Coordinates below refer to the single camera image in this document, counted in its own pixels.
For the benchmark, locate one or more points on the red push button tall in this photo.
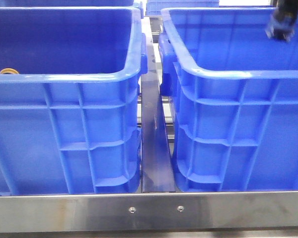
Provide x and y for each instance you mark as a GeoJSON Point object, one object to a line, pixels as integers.
{"type": "Point", "coordinates": [282, 21]}

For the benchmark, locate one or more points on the blue bin with buttons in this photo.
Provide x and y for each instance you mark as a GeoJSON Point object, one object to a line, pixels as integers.
{"type": "Point", "coordinates": [68, 120]}

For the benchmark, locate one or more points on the dark metal divider bar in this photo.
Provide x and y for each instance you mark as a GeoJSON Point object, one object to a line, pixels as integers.
{"type": "Point", "coordinates": [157, 173]}

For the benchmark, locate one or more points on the blue target bin right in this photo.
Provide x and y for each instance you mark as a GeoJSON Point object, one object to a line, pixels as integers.
{"type": "Point", "coordinates": [234, 96]}

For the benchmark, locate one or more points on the blue crates in background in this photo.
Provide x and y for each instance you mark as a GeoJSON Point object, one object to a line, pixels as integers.
{"type": "Point", "coordinates": [153, 7]}

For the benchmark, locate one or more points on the blue bin behind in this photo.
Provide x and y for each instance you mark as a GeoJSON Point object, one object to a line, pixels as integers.
{"type": "Point", "coordinates": [56, 3]}

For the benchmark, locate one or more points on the left rail screw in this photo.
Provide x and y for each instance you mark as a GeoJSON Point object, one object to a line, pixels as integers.
{"type": "Point", "coordinates": [132, 210]}

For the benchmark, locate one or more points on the rail screw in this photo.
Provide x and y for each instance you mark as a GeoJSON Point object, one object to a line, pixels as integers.
{"type": "Point", "coordinates": [132, 210]}
{"type": "Point", "coordinates": [180, 208]}

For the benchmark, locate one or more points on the right rail screw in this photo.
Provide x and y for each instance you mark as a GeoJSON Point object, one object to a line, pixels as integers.
{"type": "Point", "coordinates": [180, 208]}

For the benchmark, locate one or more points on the stainless steel front rail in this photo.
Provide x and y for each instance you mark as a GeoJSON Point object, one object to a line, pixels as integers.
{"type": "Point", "coordinates": [154, 211]}

